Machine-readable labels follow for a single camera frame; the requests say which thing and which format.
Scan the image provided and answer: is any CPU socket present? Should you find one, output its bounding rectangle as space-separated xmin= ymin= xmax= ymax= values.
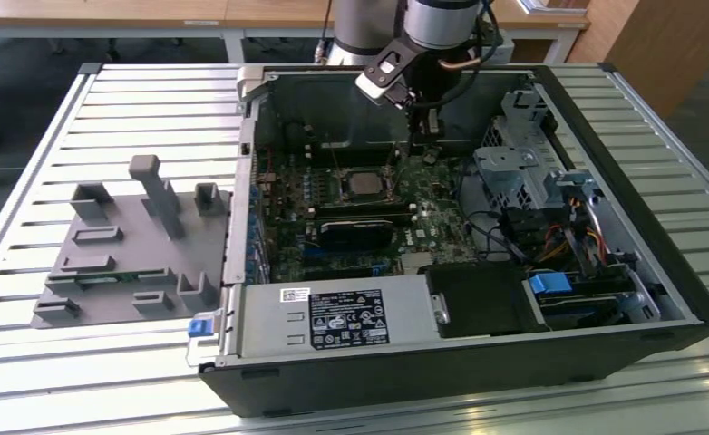
xmin=334 ymin=166 xmax=402 ymax=204

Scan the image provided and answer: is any black RAM slot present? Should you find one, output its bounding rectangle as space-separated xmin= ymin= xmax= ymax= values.
xmin=312 ymin=204 xmax=411 ymax=215

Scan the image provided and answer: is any silver metal drive cage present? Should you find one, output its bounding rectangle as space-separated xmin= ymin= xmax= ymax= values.
xmin=470 ymin=88 xmax=603 ymax=218

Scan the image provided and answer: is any green motherboard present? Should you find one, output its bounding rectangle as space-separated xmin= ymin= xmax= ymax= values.
xmin=251 ymin=149 xmax=483 ymax=285

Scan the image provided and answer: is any black graphics card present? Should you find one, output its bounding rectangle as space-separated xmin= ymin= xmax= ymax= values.
xmin=319 ymin=219 xmax=392 ymax=250

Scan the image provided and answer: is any silver chipset heatsink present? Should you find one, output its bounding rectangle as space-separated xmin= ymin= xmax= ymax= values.
xmin=400 ymin=252 xmax=434 ymax=273

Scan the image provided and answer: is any wooden cabinet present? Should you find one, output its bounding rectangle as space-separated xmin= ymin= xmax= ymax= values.
xmin=565 ymin=0 xmax=709 ymax=120

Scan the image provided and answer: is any blue disk carrier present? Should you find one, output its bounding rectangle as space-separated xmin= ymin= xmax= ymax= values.
xmin=526 ymin=270 xmax=574 ymax=299

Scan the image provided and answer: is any black plastic shroud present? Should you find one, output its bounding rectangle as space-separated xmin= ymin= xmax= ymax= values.
xmin=419 ymin=264 xmax=550 ymax=341

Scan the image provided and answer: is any silver power supply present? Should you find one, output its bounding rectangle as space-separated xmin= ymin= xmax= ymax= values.
xmin=224 ymin=278 xmax=450 ymax=366

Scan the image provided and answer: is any grey parts rack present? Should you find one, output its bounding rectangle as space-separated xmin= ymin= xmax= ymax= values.
xmin=29 ymin=154 xmax=235 ymax=330

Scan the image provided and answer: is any blue case latch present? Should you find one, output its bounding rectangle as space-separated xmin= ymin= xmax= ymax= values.
xmin=187 ymin=318 xmax=216 ymax=339

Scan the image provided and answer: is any green RAM stick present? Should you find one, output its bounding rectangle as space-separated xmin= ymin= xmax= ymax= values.
xmin=75 ymin=270 xmax=172 ymax=285

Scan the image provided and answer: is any black PC case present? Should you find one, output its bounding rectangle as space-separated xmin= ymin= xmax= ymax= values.
xmin=199 ymin=63 xmax=709 ymax=419

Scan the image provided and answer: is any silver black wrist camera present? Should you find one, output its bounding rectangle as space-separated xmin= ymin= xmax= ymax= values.
xmin=354 ymin=38 xmax=422 ymax=110

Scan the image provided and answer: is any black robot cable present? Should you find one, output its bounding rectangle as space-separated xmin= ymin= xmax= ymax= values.
xmin=438 ymin=0 xmax=505 ymax=110

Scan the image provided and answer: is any yellow orange wire bundle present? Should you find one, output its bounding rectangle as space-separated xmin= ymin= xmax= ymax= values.
xmin=535 ymin=224 xmax=610 ymax=266

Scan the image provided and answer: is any wooden desk white frame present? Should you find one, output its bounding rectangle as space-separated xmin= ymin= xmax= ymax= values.
xmin=0 ymin=0 xmax=591 ymax=64

